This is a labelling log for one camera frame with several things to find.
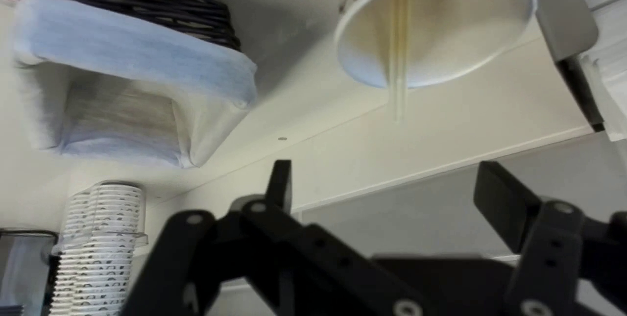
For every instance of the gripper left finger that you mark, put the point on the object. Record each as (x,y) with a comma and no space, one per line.
(303,252)

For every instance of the dark metal container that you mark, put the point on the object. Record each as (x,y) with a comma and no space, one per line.
(24,272)

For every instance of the wicker basket with white liner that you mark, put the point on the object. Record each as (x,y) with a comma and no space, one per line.
(127,46)

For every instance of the stack of paper cups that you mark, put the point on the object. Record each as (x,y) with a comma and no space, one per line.
(100,252)

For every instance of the stack of brown napkins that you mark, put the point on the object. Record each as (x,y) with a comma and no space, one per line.
(122,115)

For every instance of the grey and black appliance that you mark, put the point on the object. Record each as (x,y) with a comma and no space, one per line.
(563,17)

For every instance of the printed paper cup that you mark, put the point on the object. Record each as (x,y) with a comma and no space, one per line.
(455,27)

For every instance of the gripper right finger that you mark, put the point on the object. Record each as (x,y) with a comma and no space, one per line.
(548,252)

